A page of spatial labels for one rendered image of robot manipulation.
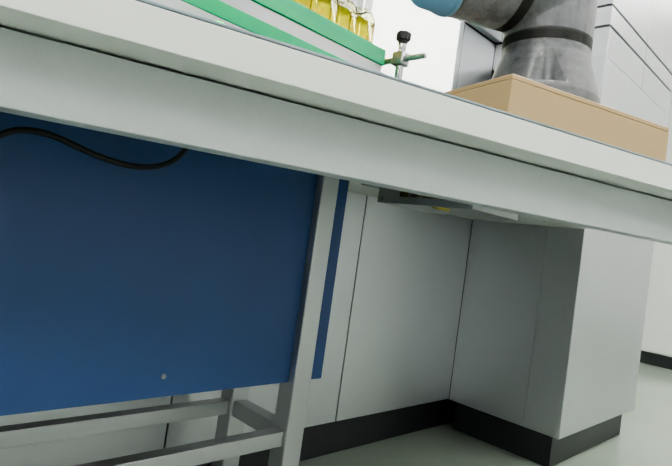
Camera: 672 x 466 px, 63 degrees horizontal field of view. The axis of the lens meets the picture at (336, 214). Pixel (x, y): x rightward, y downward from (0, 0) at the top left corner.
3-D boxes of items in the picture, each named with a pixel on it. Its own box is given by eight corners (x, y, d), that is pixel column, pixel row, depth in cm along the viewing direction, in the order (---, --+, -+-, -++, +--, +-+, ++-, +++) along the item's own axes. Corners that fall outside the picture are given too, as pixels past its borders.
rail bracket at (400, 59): (360, 100, 115) (368, 43, 116) (425, 93, 104) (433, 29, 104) (350, 96, 113) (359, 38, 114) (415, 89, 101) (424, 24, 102)
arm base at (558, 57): (623, 120, 72) (631, 47, 72) (549, 92, 64) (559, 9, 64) (529, 131, 84) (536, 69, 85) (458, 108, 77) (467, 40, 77)
